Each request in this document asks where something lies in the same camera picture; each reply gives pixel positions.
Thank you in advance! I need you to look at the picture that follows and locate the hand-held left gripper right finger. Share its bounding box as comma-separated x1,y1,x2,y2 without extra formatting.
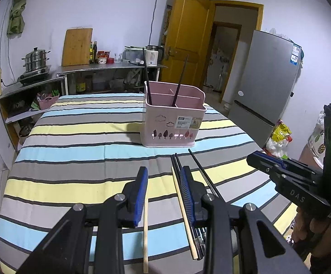
181,166,311,274

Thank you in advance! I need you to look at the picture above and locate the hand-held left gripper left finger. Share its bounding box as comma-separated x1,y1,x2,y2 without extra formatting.
17,166,149,274

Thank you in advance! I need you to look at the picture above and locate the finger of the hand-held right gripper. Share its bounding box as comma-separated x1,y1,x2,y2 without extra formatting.
247,151,323,177
247,157,300,182

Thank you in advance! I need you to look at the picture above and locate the wooden chopstick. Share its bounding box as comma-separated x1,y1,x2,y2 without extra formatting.
171,167,198,260
143,201,149,273

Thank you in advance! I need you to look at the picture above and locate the black chopstick with metal end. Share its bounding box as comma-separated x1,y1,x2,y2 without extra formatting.
175,153,205,259
171,154,202,261

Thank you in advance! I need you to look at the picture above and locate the pink utensil basket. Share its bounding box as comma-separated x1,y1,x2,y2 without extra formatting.
142,81,207,148

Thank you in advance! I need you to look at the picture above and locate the person's right hand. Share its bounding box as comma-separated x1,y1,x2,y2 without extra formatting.
292,208,331,252

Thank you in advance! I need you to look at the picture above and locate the white plastic bag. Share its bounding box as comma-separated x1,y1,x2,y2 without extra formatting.
264,137,289,158

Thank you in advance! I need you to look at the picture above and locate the floral bag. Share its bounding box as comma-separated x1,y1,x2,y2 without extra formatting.
307,111,326,156

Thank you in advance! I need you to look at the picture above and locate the striped tablecloth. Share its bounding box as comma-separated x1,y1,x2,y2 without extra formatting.
0,93,297,274

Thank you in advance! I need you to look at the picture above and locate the grey refrigerator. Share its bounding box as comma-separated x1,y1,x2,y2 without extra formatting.
228,29,302,147

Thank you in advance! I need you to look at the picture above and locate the small pink basket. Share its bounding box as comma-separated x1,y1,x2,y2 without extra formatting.
37,91,60,110

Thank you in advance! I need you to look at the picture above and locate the steel kitchen counter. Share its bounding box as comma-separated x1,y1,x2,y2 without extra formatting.
56,63,168,95

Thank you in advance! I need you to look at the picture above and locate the white electric kettle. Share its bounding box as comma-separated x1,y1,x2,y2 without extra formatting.
146,45,161,67

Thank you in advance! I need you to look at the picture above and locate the white plastic box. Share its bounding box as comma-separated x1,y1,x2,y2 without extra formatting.
125,47,144,63

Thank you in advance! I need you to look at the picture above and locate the yellow wooden door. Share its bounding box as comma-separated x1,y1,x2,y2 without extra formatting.
159,0,216,89

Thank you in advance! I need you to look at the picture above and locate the black gas stove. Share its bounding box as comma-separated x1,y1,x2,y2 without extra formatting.
17,66,52,85

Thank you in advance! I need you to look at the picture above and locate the wooden cutting board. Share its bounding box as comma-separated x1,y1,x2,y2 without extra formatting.
61,28,93,67

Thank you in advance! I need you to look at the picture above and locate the low steel shelf unit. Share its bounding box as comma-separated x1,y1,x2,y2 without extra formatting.
0,76,66,149

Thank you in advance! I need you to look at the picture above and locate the steel steamer pot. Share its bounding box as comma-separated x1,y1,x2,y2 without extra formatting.
22,47,51,73

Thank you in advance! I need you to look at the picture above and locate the green hanging cloth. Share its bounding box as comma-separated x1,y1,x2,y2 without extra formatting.
6,0,29,36

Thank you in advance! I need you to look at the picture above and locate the grey wall cable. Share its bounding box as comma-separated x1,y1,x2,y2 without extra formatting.
147,0,163,49

